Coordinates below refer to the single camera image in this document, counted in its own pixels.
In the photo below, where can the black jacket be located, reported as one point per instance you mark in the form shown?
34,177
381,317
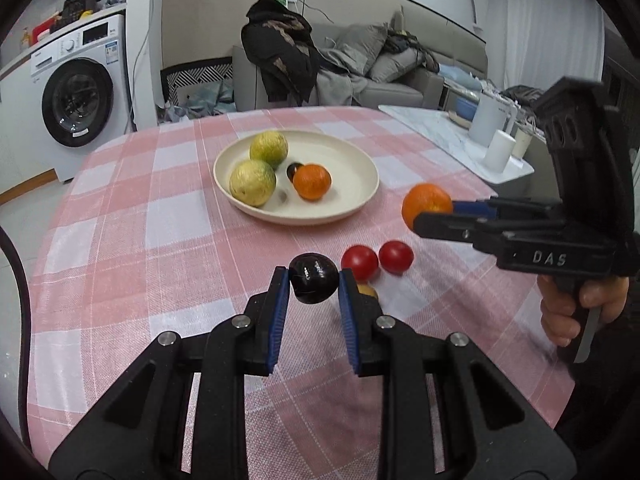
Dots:
285,55

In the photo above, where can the white cup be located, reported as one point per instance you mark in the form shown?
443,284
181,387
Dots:
499,150

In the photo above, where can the white curtain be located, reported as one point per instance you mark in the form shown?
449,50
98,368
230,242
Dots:
550,25

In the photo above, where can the grey sofa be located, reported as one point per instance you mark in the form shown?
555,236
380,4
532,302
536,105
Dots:
400,92

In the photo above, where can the red box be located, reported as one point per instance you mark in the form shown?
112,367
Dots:
42,27

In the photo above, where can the yellow-green guava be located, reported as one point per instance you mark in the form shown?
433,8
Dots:
270,149
252,182

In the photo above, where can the black pressure cooker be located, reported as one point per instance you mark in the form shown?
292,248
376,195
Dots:
80,4

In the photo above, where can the pink checked tablecloth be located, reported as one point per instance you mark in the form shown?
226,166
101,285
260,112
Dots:
150,260

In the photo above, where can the white washing machine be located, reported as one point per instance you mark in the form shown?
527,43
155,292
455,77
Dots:
85,100

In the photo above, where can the person's right hand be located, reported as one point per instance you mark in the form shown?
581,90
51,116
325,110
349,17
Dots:
560,310

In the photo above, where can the orange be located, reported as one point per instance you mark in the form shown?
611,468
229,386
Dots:
427,205
312,182

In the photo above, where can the dark purple plum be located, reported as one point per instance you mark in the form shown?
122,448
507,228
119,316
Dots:
293,171
314,277

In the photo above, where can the black white patterned bag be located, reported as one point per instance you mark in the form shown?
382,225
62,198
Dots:
195,80

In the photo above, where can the grey pillow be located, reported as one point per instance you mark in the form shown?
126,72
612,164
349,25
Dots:
395,65
360,42

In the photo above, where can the cream cup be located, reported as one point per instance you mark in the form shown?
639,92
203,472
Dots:
522,142

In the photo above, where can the cream round plate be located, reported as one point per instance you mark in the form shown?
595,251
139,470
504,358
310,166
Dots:
340,190

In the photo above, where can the white kettle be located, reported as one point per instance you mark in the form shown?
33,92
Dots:
490,117

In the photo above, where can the dark padded jacket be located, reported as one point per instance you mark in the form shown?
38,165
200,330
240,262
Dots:
520,95

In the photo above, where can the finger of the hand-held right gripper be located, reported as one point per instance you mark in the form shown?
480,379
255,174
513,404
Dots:
470,207
445,227

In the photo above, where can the small yellow-brown fruit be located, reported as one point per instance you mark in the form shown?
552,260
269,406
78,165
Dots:
367,291

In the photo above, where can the grey blanket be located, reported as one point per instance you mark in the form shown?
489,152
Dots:
340,87

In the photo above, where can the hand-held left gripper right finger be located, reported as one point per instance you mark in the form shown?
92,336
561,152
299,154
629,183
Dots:
347,320

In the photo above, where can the red tomato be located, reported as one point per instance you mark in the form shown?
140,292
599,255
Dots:
396,257
359,262

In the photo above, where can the dark clothes pile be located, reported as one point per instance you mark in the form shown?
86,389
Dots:
405,42

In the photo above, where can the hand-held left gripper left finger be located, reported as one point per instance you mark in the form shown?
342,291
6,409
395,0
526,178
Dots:
280,320

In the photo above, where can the yellow soap bottle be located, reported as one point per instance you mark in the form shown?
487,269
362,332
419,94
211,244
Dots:
25,37

